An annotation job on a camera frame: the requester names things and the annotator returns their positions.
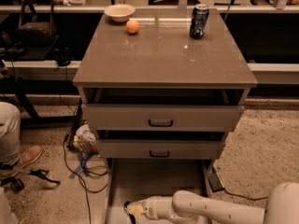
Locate black strap on floor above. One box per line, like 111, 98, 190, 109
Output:
28, 168, 62, 189

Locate middle grey drawer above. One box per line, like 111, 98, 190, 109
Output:
96, 140, 225, 160

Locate black floor cable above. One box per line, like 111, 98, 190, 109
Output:
62, 131, 109, 224

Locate tan leather shoe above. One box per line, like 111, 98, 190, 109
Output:
0, 146, 42, 179

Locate top grey drawer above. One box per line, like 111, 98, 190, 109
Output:
81, 104, 244, 132

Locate person's leg in trousers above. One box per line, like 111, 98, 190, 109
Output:
0, 102, 21, 165

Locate open bottom grey drawer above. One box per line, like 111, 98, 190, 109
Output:
103, 159, 211, 224

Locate black headphones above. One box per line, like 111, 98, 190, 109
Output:
53, 48, 73, 66

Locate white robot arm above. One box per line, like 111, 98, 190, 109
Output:
124, 182, 299, 224

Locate black bag on shelf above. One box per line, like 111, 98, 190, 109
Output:
16, 0, 57, 47

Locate black power adapter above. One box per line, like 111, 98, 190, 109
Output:
208, 173, 224, 192

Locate orange fruit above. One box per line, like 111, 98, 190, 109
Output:
126, 20, 139, 35

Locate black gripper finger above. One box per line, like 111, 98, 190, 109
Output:
123, 201, 136, 224

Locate dark blue soda can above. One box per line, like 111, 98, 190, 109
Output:
190, 4, 209, 39

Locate grey drawer cabinet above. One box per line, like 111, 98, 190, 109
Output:
72, 7, 259, 224

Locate white ceramic bowl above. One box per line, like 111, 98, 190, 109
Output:
104, 4, 135, 22

